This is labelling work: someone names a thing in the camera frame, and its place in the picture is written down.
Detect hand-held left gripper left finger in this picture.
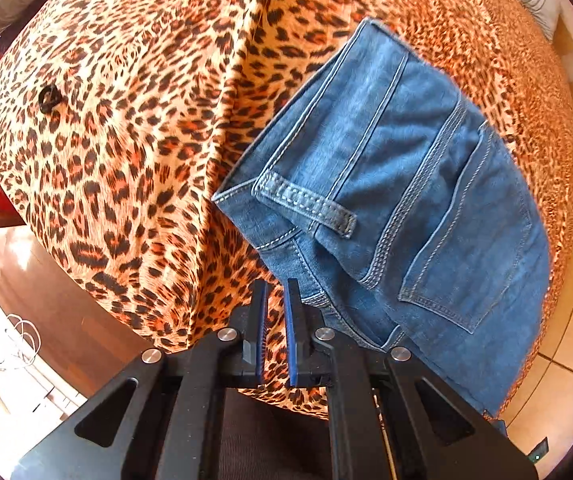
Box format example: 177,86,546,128
10,279,269,480

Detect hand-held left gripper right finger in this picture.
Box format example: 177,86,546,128
286,278,539,480

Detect blue denim pants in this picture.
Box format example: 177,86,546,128
211,16,552,418

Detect dark cloth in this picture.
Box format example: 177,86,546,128
216,387,335,480

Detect leopard print blanket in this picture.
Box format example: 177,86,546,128
0,0,573,420

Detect white cable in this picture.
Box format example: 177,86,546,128
0,312,42,373

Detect black hair tie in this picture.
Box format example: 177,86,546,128
38,83,62,115

